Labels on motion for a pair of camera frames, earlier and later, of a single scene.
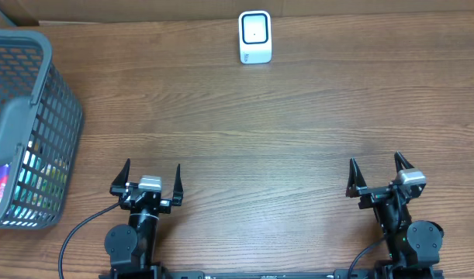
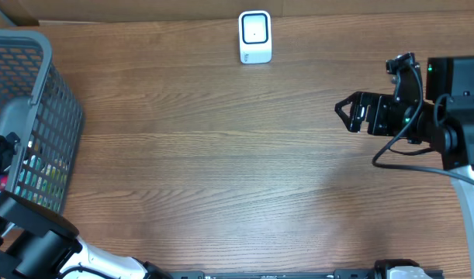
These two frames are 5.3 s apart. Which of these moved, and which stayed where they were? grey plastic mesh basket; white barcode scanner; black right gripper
Moved: black right gripper
Stayed: grey plastic mesh basket; white barcode scanner
